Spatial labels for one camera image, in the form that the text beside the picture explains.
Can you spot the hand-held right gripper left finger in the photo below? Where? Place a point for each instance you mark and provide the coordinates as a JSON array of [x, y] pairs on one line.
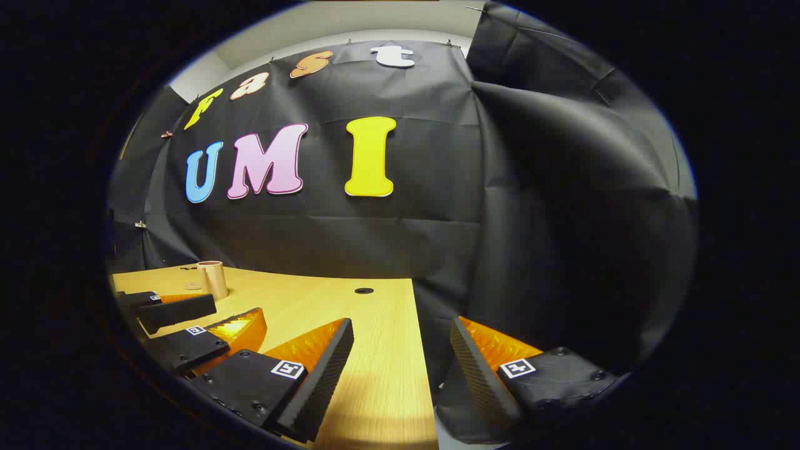
[[325, 381]]

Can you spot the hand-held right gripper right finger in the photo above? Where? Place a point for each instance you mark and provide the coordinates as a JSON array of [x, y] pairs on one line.
[[478, 381]]

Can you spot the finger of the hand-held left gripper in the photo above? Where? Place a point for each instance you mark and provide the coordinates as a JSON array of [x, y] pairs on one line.
[[187, 350], [181, 310]]

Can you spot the wooden desktop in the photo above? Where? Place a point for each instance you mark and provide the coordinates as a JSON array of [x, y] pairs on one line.
[[375, 312]]

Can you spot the black backdrop cloth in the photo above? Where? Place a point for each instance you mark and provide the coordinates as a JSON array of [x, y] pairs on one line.
[[437, 237]]

